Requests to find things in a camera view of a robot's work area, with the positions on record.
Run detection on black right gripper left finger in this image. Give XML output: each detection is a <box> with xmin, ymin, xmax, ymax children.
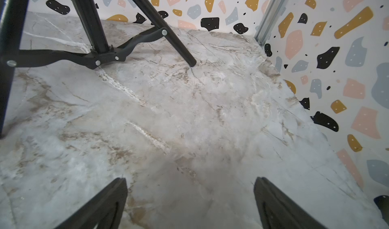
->
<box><xmin>56</xmin><ymin>178</ymin><xmax>128</xmax><ymax>229</ymax></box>

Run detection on aluminium corner post right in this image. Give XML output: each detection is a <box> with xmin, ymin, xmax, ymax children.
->
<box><xmin>254</xmin><ymin>0</ymin><xmax>288</xmax><ymax>47</ymax></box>

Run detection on black camera tripod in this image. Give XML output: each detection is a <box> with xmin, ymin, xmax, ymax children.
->
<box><xmin>1</xmin><ymin>0</ymin><xmax>197</xmax><ymax>127</ymax></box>

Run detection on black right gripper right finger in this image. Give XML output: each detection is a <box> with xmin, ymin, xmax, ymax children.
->
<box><xmin>254</xmin><ymin>177</ymin><xmax>325</xmax><ymax>229</ymax></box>

